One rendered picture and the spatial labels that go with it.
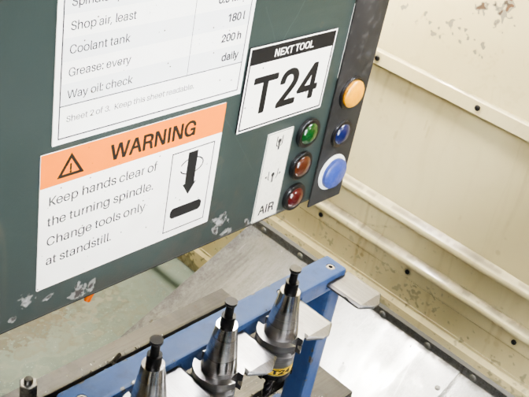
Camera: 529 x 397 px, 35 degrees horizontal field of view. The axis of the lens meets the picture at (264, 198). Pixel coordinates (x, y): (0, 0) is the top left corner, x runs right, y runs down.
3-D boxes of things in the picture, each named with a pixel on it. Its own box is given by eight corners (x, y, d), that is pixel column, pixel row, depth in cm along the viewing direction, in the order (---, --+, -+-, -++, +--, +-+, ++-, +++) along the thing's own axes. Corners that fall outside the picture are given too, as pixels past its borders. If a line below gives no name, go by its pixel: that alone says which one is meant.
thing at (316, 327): (338, 331, 113) (339, 326, 113) (312, 346, 110) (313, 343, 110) (300, 302, 117) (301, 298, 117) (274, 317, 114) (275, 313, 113)
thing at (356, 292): (386, 301, 121) (388, 297, 120) (364, 315, 117) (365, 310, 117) (349, 275, 124) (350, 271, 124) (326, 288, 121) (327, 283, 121)
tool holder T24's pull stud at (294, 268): (289, 283, 106) (294, 261, 105) (299, 291, 106) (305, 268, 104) (281, 289, 105) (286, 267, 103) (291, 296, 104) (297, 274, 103)
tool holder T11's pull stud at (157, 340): (157, 356, 92) (160, 332, 90) (164, 366, 91) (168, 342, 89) (142, 360, 91) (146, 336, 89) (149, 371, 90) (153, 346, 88)
